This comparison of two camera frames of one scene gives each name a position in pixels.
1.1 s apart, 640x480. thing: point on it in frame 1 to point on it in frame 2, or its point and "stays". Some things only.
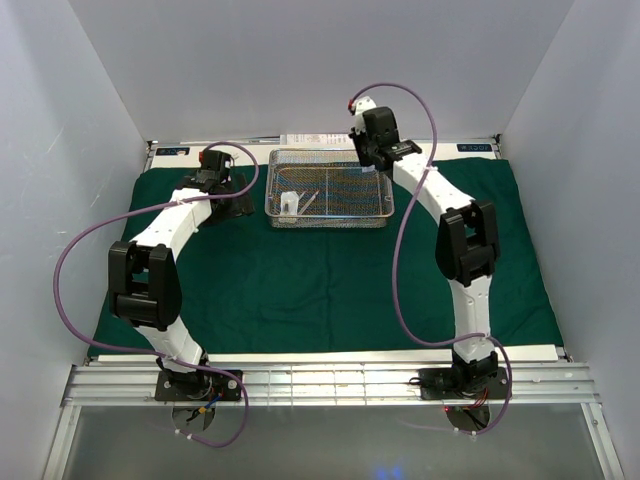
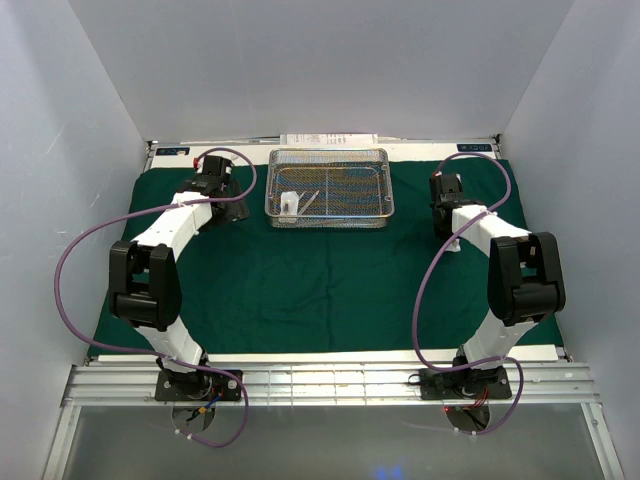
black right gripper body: [365, 147] to [441, 233]
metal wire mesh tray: [326, 188] stays
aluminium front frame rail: [332, 384] stays
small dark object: [172, 151] stays
